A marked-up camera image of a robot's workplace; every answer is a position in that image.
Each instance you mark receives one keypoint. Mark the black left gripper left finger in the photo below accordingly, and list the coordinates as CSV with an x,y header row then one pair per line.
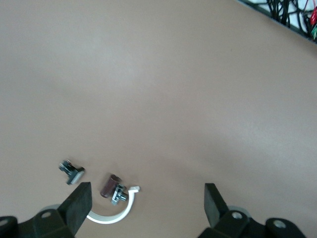
x,y
74,210

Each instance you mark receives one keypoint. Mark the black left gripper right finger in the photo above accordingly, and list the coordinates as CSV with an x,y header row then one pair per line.
x,y
215,205

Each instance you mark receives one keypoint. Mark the small black clip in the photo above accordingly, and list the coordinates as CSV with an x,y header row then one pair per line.
x,y
74,173

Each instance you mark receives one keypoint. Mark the brown cylinder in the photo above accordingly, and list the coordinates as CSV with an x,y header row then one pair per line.
x,y
109,186

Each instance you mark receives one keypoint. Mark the metal bolt clamp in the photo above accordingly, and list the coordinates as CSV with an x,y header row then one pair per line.
x,y
119,196

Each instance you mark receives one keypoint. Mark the brown table mat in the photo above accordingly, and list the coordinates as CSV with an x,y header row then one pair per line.
x,y
158,99

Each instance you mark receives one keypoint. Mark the white curved bracket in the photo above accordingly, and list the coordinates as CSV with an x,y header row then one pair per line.
x,y
127,205

